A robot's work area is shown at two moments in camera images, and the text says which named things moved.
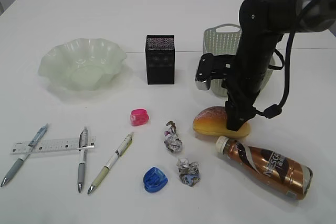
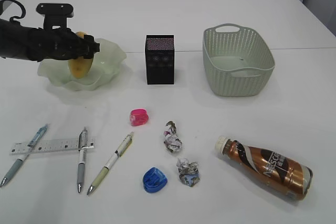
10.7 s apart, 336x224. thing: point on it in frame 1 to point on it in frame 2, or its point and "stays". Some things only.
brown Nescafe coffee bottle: (284, 175) stays
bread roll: (211, 121) to (80, 68)
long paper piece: (173, 144) stays
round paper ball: (188, 171) stays
